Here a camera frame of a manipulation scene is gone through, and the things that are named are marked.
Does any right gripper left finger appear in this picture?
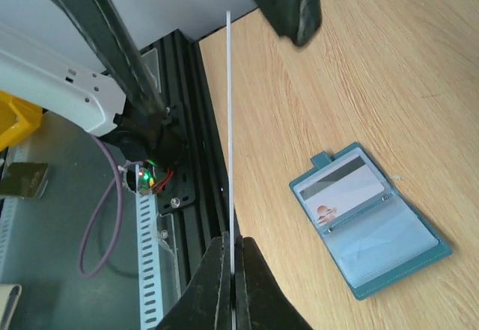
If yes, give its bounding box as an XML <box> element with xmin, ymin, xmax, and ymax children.
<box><xmin>156</xmin><ymin>232</ymin><xmax>232</xmax><ymax>330</ymax></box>

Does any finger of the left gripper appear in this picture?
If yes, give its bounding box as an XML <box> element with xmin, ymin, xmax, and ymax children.
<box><xmin>254</xmin><ymin>0</ymin><xmax>322</xmax><ymax>48</ymax></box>
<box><xmin>51</xmin><ymin>0</ymin><xmax>165</xmax><ymax>117</ymax></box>

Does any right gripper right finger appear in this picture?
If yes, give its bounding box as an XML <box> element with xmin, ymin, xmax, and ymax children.
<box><xmin>235</xmin><ymin>236</ymin><xmax>311</xmax><ymax>329</ymax></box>

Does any teal leather card holder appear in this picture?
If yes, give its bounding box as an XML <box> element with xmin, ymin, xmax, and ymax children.
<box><xmin>289</xmin><ymin>142</ymin><xmax>453</xmax><ymax>300</ymax></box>

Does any far right orange bin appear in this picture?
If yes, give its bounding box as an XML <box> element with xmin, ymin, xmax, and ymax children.
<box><xmin>0</xmin><ymin>91</ymin><xmax>43</xmax><ymax>150</ymax></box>

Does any light blue cable duct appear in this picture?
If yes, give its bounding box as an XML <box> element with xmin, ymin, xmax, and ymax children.
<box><xmin>0</xmin><ymin>191</ymin><xmax>168</xmax><ymax>330</ymax></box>

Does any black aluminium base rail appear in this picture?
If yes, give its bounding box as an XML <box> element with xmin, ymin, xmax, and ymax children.
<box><xmin>148</xmin><ymin>30</ymin><xmax>229</xmax><ymax>295</ymax></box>

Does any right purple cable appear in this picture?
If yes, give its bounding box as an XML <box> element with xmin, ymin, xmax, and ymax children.
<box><xmin>78</xmin><ymin>133</ymin><xmax>130</xmax><ymax>279</ymax></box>

